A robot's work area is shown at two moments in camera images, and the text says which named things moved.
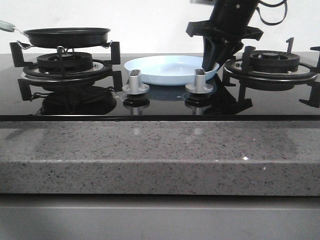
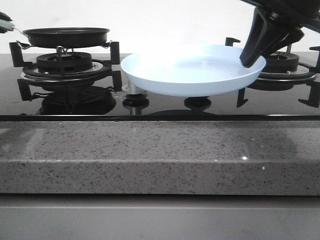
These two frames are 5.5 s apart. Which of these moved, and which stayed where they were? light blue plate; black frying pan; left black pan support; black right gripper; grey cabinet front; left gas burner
Moved: black right gripper; light blue plate
Stayed: black frying pan; left gas burner; grey cabinet front; left black pan support
